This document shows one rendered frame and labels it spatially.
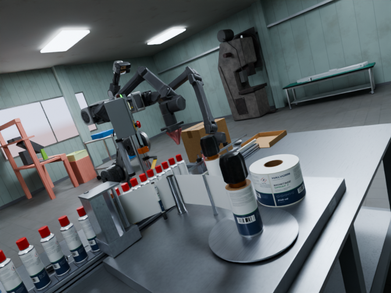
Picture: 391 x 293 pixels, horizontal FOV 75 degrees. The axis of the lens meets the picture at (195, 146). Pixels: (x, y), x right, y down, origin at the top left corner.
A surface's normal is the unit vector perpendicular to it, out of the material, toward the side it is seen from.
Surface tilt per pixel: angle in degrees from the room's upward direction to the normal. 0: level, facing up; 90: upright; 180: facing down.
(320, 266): 0
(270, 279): 0
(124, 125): 90
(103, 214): 90
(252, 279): 0
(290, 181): 90
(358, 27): 90
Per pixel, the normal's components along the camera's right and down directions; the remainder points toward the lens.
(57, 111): 0.76, -0.10
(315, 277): -0.30, -0.93
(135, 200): 0.29, 0.12
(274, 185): -0.36, 0.32
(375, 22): -0.58, 0.35
